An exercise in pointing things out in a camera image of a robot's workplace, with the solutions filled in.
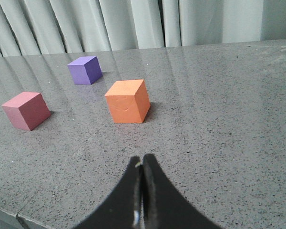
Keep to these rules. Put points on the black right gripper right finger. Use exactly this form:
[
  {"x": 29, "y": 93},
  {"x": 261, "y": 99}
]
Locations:
[{"x": 164, "y": 206}]

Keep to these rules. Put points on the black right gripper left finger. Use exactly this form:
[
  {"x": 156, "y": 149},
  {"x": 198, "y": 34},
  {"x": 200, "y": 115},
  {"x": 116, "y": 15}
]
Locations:
[{"x": 122, "y": 208}]

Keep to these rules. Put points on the orange foam cube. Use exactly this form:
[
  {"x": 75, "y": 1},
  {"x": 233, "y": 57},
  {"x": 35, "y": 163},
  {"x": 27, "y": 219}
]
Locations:
[{"x": 128, "y": 101}]

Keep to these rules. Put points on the pink foam cube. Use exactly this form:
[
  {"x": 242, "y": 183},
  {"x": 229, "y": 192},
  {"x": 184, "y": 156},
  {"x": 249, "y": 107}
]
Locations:
[{"x": 27, "y": 110}]

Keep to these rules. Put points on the purple foam cube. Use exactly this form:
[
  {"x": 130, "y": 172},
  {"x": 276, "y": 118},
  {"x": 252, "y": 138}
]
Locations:
[{"x": 85, "y": 70}]

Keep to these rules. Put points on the grey pleated curtain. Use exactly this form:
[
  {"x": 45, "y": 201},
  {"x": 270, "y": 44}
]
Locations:
[{"x": 29, "y": 27}]

